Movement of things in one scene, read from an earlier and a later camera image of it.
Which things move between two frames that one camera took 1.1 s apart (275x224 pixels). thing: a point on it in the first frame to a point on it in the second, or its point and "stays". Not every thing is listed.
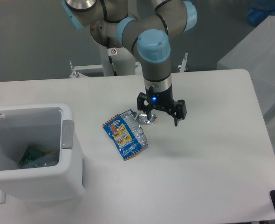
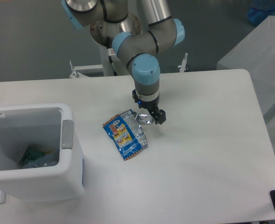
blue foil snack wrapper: [127, 133] stays
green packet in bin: [30, 154] stays
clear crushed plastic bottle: [49, 160] stays
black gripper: [162, 100] to [159, 115]
